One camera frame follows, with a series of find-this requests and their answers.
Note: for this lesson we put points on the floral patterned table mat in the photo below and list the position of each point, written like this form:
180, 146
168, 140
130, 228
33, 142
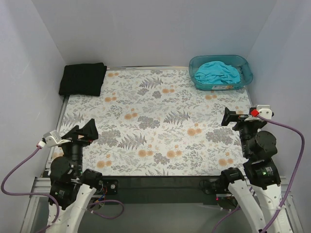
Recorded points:
155, 122

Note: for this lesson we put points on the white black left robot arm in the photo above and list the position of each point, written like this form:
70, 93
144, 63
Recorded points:
71, 187

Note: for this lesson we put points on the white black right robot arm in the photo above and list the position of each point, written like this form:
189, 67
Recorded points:
258, 188

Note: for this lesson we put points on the aluminium frame rail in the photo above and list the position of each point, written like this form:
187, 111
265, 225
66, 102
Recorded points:
40, 185

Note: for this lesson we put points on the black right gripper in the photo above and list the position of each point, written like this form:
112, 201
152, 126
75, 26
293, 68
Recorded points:
242, 120

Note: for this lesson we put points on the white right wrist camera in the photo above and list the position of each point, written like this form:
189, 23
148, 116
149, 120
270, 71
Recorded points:
263, 111

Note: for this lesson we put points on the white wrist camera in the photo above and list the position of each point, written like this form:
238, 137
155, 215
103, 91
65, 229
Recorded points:
263, 111
51, 139

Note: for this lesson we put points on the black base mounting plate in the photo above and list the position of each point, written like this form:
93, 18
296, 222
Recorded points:
165, 189

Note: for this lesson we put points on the turquoise t-shirt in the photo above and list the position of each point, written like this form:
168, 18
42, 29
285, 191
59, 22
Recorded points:
217, 72

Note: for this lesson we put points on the teal transparent plastic bin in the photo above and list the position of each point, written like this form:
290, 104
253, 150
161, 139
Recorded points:
236, 61

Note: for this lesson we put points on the folded black t-shirt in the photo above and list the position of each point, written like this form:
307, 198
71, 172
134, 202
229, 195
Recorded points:
82, 79

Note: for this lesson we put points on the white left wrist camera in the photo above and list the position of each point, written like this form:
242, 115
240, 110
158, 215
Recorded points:
51, 139

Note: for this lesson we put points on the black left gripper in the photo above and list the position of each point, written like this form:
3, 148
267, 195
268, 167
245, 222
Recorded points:
76, 140

